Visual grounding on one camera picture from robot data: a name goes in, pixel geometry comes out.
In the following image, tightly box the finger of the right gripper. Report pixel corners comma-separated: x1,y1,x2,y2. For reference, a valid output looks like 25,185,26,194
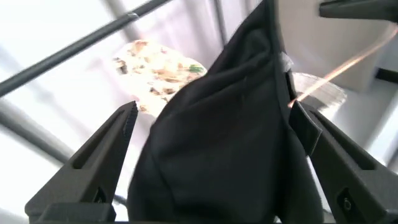
318,0,398,23

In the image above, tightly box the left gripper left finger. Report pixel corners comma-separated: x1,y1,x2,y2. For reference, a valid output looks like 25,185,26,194
24,100,139,223

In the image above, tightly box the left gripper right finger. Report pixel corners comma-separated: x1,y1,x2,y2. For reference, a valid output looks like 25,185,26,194
288,101,398,223

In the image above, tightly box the pink clothes hanger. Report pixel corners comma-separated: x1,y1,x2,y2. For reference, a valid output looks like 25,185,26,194
287,26,398,108

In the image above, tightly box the cream printed garment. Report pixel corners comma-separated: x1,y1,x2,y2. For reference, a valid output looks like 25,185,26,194
112,39,208,118

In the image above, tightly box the black garment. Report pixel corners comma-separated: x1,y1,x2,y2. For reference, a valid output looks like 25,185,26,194
127,0,324,223

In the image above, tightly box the white laundry basket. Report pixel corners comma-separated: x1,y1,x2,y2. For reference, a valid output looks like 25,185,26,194
292,72,348,111

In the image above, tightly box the black clothes rack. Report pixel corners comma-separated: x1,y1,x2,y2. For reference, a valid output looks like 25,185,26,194
0,0,229,164

